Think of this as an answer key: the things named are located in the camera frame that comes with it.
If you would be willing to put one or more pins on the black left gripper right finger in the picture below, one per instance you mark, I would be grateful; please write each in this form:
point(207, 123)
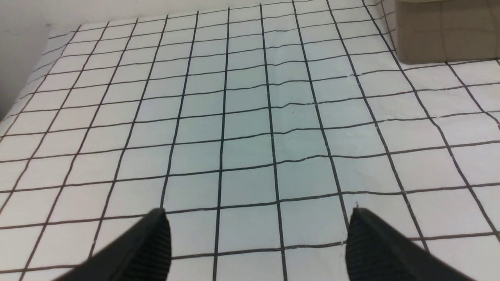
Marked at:
point(375, 251)

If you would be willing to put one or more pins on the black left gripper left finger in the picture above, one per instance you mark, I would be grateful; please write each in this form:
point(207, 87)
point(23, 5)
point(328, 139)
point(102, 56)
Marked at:
point(142, 253)

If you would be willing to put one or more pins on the white grid tablecloth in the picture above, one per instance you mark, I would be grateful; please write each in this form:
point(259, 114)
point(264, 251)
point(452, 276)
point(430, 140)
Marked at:
point(258, 129)

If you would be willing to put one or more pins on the olive plastic bin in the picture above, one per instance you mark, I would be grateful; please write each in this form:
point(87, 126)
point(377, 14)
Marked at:
point(446, 30)

